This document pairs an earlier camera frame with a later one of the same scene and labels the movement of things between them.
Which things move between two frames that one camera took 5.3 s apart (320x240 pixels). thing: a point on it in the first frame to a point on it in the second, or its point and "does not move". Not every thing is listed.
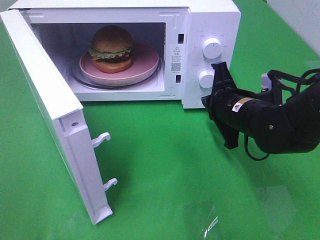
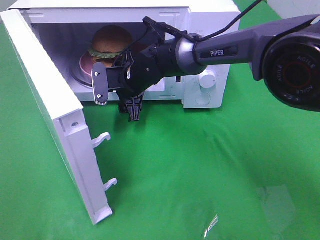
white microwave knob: [206, 78] does not move
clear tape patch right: [279, 207] does not move
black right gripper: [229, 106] to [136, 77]
